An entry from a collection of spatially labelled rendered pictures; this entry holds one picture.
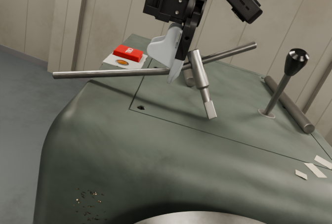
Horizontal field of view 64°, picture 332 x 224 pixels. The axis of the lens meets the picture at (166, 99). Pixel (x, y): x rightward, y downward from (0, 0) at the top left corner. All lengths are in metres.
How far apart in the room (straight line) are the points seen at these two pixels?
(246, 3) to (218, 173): 0.23
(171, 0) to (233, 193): 0.27
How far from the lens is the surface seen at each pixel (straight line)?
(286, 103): 0.66
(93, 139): 0.35
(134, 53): 0.62
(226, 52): 0.44
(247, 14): 0.41
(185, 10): 0.39
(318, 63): 3.08
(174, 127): 0.39
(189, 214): 0.32
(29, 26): 3.68
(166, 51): 0.41
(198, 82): 0.43
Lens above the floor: 1.45
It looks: 24 degrees down
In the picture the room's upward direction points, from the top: 18 degrees clockwise
